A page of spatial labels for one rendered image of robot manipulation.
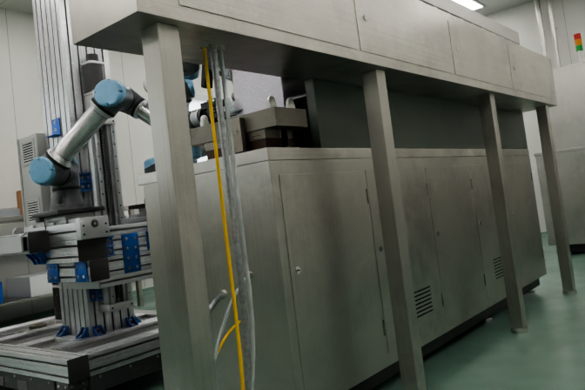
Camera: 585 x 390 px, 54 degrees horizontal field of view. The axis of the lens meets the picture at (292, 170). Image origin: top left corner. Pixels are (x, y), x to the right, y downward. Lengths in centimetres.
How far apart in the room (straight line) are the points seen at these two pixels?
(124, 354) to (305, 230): 113
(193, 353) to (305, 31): 89
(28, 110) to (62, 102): 277
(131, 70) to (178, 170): 524
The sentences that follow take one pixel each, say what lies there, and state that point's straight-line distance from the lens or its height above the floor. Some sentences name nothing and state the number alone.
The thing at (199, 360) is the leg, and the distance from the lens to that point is 126.
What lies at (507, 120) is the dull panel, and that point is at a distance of 367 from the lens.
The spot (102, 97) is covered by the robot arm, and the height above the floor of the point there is 124.
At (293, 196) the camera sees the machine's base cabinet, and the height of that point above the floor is 75.
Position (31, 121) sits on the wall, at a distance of 573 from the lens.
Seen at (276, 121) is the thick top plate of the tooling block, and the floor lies 98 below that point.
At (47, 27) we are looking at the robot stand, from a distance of 315.
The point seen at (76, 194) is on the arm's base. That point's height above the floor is 88.
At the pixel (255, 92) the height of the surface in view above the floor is 114.
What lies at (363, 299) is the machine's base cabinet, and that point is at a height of 37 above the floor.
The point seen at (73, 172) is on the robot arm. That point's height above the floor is 97.
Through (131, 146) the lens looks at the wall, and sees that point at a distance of 622.
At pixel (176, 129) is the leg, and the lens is 124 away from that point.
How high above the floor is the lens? 71
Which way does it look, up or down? 4 degrees up
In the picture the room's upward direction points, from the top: 7 degrees counter-clockwise
